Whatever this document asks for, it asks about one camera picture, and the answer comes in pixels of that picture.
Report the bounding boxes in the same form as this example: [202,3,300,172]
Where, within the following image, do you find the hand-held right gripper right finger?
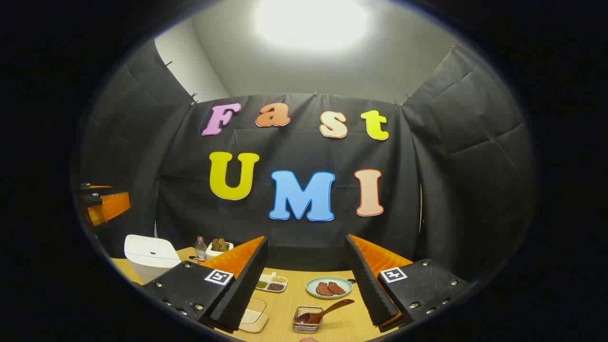
[344,234,471,333]

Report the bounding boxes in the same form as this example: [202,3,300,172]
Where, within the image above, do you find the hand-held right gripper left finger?
[142,236,269,332]

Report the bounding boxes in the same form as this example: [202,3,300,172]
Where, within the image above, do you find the brown wooden spoon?
[295,299,355,324]

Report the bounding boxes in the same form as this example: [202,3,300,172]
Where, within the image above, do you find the white rice cooker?
[124,234,181,284]

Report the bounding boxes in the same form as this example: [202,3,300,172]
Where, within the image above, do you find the wire chopstick holder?
[293,306,324,333]

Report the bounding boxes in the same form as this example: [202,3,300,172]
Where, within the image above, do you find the white divided grain dish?
[256,272,288,293]

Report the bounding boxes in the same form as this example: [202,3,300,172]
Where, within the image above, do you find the white toaster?
[206,241,234,261]

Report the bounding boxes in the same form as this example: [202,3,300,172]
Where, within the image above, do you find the pale green plate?
[306,277,353,299]

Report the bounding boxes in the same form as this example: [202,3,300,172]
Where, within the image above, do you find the black backdrop cloth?
[74,40,537,285]

